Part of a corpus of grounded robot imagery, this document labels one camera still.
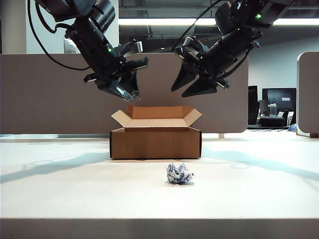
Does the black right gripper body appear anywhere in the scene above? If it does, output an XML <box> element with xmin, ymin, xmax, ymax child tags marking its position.
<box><xmin>174</xmin><ymin>27</ymin><xmax>261</xmax><ymax>89</ymax></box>

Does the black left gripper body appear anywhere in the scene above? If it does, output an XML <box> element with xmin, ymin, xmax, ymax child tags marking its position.
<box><xmin>83</xmin><ymin>46</ymin><xmax>150</xmax><ymax>92</ymax></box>

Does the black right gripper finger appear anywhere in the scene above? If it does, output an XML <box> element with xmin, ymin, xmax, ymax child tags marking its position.
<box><xmin>170</xmin><ymin>60</ymin><xmax>199</xmax><ymax>92</ymax></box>
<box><xmin>181</xmin><ymin>78</ymin><xmax>217</xmax><ymax>98</ymax></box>

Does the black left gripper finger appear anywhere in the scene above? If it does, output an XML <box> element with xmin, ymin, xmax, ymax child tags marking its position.
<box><xmin>108</xmin><ymin>78</ymin><xmax>133</xmax><ymax>102</ymax></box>
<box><xmin>122</xmin><ymin>71</ymin><xmax>141</xmax><ymax>101</ymax></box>

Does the open brown cardboard box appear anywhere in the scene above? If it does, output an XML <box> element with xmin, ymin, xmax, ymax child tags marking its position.
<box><xmin>110</xmin><ymin>104</ymin><xmax>203</xmax><ymax>160</ymax></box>

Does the slim black monitor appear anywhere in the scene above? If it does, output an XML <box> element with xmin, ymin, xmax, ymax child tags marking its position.
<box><xmin>248</xmin><ymin>85</ymin><xmax>259</xmax><ymax>125</ymax></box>

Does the long white ceiling light strip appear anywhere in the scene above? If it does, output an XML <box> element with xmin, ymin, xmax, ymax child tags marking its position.
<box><xmin>118</xmin><ymin>18</ymin><xmax>319</xmax><ymax>26</ymax></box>

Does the large black monitor screen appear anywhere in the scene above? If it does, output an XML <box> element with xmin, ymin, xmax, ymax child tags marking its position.
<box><xmin>261</xmin><ymin>87</ymin><xmax>297</xmax><ymax>118</ymax></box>

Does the wide grey desk divider panel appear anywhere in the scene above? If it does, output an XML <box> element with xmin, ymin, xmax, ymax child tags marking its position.
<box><xmin>0</xmin><ymin>52</ymin><xmax>249</xmax><ymax>135</ymax></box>

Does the crumpled white blue paper ball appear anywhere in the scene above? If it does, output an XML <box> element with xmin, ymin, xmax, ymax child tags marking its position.
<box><xmin>165</xmin><ymin>162</ymin><xmax>196</xmax><ymax>185</ymax></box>

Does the narrow grey desk divider panel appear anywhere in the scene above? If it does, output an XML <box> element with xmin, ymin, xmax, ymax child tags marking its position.
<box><xmin>296</xmin><ymin>51</ymin><xmax>319</xmax><ymax>136</ymax></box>

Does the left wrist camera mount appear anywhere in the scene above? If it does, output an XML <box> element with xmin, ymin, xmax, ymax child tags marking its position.
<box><xmin>119</xmin><ymin>40</ymin><xmax>144</xmax><ymax>58</ymax></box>

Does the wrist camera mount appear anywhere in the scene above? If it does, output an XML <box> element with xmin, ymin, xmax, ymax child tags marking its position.
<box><xmin>119</xmin><ymin>40</ymin><xmax>144</xmax><ymax>58</ymax></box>
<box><xmin>182</xmin><ymin>36</ymin><xmax>208</xmax><ymax>54</ymax></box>

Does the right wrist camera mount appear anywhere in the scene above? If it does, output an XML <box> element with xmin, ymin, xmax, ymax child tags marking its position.
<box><xmin>182</xmin><ymin>36</ymin><xmax>208</xmax><ymax>54</ymax></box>

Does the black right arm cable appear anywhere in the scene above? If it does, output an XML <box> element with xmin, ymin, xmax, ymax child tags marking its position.
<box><xmin>171</xmin><ymin>0</ymin><xmax>226</xmax><ymax>50</ymax></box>

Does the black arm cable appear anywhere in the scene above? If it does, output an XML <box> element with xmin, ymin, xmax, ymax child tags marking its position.
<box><xmin>27</xmin><ymin>0</ymin><xmax>91</xmax><ymax>71</ymax></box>
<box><xmin>171</xmin><ymin>0</ymin><xmax>226</xmax><ymax>50</ymax></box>

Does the metal wall outlet plate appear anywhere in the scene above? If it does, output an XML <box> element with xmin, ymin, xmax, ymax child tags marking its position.
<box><xmin>63</xmin><ymin>38</ymin><xmax>77</xmax><ymax>54</ymax></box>

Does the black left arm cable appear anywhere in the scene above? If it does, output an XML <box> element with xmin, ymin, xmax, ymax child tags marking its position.
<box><xmin>27</xmin><ymin>0</ymin><xmax>91</xmax><ymax>71</ymax></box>

